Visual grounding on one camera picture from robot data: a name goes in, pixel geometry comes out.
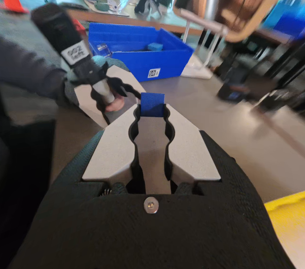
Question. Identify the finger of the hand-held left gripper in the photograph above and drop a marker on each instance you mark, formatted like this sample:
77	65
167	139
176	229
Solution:
85	99
126	78

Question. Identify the dark blue foam cube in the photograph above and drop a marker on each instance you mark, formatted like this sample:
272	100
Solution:
152	104

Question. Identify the light blue block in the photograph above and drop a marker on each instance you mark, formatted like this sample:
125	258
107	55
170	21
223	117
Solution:
154	46

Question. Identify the person's left hand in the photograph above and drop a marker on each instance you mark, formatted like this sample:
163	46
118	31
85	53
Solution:
116	105

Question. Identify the white mirror stand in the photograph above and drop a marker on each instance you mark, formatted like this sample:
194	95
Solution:
202	22

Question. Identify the blue plastic bin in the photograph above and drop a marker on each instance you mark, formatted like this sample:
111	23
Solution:
143	63

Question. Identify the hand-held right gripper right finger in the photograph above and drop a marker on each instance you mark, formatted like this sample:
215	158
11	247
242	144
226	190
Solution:
193	154

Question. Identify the yellow plastic bin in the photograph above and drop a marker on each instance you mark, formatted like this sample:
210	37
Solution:
290	226

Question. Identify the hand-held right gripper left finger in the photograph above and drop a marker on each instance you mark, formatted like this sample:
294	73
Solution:
109	154

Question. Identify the clear acrylic cube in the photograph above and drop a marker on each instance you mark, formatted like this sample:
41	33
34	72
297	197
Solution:
103	50

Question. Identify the black charger with display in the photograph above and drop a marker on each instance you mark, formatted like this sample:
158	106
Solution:
232	87

